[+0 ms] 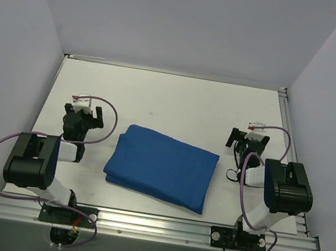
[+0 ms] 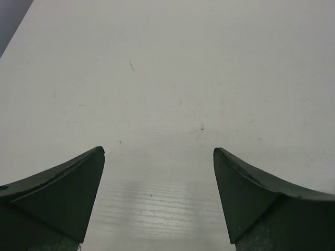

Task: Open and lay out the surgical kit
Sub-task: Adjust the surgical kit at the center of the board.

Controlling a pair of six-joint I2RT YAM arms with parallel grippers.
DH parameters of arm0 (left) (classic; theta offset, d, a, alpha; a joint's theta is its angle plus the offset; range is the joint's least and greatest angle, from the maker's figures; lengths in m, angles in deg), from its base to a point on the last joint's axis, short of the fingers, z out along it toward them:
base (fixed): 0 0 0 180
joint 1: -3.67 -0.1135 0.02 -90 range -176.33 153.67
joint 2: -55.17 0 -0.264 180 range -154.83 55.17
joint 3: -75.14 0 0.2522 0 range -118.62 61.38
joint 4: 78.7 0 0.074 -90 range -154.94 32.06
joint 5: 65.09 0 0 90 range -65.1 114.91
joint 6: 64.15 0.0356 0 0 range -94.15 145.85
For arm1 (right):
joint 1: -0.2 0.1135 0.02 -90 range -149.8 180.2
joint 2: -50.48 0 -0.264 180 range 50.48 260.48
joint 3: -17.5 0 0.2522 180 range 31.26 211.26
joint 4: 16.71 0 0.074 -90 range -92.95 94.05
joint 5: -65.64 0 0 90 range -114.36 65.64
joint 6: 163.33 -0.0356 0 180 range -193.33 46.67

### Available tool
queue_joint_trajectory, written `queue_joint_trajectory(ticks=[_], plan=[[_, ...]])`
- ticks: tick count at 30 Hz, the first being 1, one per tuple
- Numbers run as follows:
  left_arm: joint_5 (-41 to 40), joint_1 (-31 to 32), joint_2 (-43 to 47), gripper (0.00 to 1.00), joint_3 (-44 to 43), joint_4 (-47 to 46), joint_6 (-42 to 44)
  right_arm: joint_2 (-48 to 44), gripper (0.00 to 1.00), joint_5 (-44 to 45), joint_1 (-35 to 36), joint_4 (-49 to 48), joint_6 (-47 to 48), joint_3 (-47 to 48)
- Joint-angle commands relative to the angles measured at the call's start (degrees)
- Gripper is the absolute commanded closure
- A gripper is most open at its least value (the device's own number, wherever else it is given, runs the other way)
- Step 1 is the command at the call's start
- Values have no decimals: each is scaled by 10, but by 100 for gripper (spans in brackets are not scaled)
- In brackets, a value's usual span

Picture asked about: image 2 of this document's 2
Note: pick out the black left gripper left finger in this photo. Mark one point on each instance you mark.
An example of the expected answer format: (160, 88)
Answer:
(51, 210)

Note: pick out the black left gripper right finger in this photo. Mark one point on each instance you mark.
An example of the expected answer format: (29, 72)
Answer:
(264, 212)

